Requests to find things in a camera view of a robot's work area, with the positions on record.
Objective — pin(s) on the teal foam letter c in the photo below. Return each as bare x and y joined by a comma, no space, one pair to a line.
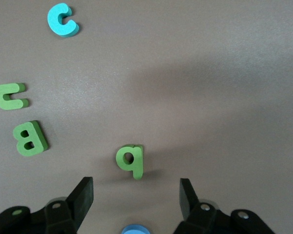
54,22

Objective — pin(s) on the green foam letter u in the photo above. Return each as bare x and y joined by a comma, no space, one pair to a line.
12,104

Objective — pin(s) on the blue foam letter O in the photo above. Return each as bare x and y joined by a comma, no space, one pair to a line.
134,230

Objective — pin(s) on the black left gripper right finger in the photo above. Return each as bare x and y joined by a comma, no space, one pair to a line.
200,220

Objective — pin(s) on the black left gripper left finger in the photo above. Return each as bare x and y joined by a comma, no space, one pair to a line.
61,218

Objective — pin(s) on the green foam letter q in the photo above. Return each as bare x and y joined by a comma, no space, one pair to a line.
138,168

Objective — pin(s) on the green foam letter B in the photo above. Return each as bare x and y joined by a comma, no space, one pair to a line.
27,139

